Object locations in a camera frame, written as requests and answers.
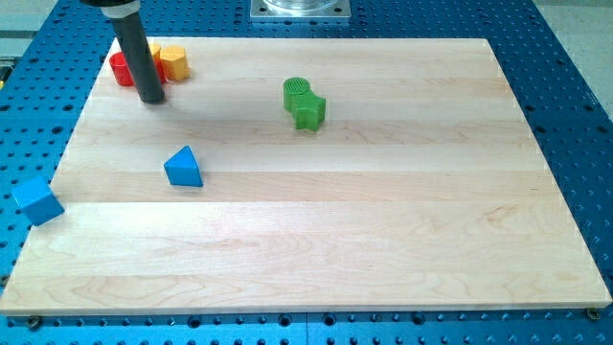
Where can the robot arm end black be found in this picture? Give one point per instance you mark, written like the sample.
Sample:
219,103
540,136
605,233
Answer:
106,3

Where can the wooden board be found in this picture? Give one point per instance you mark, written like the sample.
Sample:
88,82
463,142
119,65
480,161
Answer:
423,189

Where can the green star block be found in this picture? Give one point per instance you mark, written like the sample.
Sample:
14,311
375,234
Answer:
308,111

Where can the green cylinder block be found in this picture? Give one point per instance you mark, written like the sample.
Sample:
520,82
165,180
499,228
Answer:
293,88

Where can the blue triangle block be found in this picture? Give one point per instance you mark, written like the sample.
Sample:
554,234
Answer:
182,169

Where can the yellow hexagon block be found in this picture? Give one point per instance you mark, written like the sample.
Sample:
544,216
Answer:
174,62

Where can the red block behind rod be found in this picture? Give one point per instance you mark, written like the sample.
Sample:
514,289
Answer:
160,71

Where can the yellow block behind rod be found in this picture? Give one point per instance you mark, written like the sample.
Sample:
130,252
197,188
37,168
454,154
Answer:
155,50

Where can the red cylinder block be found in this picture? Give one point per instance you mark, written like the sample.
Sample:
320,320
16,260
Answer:
120,69

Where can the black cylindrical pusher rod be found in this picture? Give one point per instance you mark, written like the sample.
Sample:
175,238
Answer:
131,35

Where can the blue cube block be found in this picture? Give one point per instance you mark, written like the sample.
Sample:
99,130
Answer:
37,201

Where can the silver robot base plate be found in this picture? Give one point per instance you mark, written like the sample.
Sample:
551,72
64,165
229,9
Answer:
303,9

